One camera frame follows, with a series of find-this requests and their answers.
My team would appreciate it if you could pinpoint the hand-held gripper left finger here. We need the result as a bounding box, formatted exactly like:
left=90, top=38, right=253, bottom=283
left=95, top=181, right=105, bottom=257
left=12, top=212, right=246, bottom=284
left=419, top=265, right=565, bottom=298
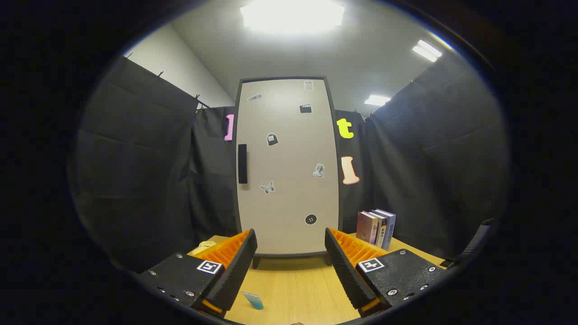
left=135, top=228, right=259, bottom=319

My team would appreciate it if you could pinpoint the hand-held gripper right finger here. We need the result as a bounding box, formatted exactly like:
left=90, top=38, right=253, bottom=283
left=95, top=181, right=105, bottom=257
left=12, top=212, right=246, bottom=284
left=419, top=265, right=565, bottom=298
left=324, top=227, right=447, bottom=319

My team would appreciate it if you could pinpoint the white and blue tube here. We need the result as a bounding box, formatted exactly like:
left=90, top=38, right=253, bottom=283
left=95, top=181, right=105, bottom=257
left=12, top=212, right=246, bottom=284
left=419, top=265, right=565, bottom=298
left=242, top=291, right=265, bottom=310

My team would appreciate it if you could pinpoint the black door handle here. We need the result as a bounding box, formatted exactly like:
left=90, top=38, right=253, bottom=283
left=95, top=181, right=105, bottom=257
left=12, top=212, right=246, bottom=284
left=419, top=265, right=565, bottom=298
left=238, top=144, right=248, bottom=184

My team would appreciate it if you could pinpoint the beige cabinet door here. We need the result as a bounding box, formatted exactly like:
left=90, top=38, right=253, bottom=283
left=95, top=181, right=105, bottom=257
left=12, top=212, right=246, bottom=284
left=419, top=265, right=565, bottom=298
left=236, top=79, right=340, bottom=255

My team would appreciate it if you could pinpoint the dark grey cabinet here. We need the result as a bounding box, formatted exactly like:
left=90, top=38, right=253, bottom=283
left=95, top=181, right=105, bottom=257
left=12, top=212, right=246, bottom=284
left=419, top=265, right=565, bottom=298
left=233, top=76, right=345, bottom=269

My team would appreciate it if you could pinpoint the yellow plush toy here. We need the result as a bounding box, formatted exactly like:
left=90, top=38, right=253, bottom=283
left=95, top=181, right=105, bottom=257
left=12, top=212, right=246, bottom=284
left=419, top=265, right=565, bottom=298
left=187, top=241, right=217, bottom=257

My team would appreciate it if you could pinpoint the white spine book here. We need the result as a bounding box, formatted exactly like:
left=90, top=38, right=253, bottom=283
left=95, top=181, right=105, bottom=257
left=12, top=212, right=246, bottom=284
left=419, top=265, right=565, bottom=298
left=371, top=210, right=388, bottom=248

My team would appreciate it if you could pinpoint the grey blue book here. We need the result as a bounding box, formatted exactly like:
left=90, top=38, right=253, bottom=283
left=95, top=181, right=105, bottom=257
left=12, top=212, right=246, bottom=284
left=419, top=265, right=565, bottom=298
left=376, top=209, right=396, bottom=251

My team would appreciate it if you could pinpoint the black backdrop cloth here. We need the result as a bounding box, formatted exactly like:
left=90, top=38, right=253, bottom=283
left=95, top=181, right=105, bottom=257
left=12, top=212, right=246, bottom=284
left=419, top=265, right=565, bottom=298
left=68, top=54, right=511, bottom=271

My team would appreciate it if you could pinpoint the double ceiling light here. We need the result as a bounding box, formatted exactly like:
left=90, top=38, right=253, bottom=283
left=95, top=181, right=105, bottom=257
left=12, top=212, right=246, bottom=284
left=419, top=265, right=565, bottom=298
left=412, top=39, right=443, bottom=63

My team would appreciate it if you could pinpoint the large ceiling light panel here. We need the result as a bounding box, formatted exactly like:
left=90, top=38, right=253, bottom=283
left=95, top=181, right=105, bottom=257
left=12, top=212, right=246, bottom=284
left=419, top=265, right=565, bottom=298
left=239, top=0, right=346, bottom=34

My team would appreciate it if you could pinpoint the black curved strap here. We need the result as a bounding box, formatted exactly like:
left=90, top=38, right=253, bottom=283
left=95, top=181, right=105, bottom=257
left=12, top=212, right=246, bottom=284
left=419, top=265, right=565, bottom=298
left=440, top=218, right=495, bottom=269

